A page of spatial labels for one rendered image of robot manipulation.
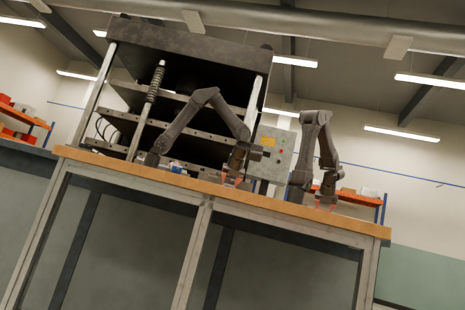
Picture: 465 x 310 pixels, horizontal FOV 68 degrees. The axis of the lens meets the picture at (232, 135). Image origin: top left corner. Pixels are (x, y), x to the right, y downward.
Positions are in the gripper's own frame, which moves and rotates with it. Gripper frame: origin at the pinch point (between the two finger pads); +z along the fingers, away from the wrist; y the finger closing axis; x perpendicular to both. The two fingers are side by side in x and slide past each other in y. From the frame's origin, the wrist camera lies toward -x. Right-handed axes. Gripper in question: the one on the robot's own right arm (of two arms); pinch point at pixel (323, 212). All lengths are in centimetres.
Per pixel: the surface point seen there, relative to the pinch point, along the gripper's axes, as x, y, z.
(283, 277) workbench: 22.6, 11.6, 23.4
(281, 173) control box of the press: -83, 32, 13
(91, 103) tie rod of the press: -54, 174, -20
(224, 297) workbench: 34, 34, 33
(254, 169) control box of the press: -78, 52, 13
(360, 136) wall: -714, -62, 97
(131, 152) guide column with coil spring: -48, 135, 9
